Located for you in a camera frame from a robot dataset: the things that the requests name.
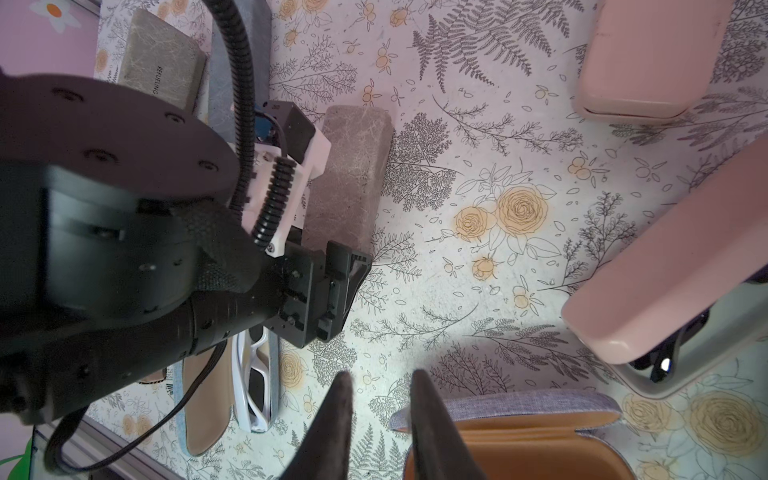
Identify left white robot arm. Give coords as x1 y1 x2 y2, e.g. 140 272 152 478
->
1 74 372 475

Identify grey case tan interior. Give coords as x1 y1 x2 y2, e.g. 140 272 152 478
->
390 389 634 479

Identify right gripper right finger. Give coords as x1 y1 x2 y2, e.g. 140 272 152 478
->
410 370 486 480

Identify blue-grey case purple glasses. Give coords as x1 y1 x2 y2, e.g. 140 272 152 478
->
205 1 272 149

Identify floral table mat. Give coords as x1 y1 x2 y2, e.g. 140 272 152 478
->
83 0 768 480

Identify light blue case white glasses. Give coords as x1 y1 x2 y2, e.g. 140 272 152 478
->
175 326 280 457

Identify grey case mint interior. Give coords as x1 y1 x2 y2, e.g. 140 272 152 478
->
302 105 394 254

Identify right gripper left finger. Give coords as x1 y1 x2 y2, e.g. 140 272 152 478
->
280 371 354 480

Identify pink case black glasses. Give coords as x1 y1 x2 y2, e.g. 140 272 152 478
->
561 137 767 399

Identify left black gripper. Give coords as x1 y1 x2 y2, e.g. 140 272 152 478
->
264 241 373 348

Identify grey case with red glasses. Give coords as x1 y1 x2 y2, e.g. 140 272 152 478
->
118 9 206 113

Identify pink case round glasses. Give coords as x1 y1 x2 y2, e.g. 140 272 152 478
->
573 0 734 125

